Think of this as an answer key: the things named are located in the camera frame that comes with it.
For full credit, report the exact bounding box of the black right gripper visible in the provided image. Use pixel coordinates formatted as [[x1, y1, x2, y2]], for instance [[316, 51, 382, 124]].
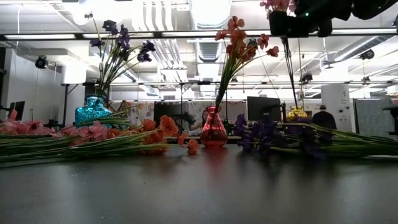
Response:
[[269, 0, 354, 38]]

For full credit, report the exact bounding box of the orange artificial flower bunch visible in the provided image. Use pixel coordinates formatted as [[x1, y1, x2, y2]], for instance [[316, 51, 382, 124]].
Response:
[[214, 15, 280, 114], [0, 114, 200, 167]]

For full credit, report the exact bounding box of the purple artificial flower bunch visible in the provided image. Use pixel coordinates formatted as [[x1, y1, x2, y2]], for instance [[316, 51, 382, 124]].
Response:
[[88, 19, 156, 100], [233, 113, 398, 156], [279, 116, 398, 160]]

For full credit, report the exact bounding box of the yellow glass vase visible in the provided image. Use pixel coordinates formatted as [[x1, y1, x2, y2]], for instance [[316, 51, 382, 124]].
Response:
[[285, 105, 308, 123]]

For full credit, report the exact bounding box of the red glass vase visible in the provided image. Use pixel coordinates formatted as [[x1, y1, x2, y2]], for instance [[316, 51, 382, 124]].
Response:
[[200, 105, 228, 149]]

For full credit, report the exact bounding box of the blue glass vase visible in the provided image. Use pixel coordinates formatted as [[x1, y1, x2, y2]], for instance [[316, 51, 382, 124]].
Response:
[[75, 95, 112, 128]]

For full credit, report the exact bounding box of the black computer monitor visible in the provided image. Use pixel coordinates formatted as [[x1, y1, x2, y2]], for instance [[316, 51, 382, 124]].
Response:
[[247, 96, 282, 123], [153, 101, 183, 126], [8, 100, 26, 121]]

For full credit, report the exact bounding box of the black ceiling spotlight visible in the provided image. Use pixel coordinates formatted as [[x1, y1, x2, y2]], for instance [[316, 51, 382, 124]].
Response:
[[34, 55, 49, 70], [359, 49, 376, 61]]

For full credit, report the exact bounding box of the white pillar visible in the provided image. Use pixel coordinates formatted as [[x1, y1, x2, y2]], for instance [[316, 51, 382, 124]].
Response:
[[321, 83, 356, 132]]

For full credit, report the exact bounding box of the person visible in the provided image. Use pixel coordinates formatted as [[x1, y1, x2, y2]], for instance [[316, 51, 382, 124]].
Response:
[[188, 108, 210, 132], [312, 105, 338, 130]]

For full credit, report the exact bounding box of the black table mat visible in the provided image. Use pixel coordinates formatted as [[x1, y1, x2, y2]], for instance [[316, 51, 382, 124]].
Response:
[[0, 144, 398, 224]]

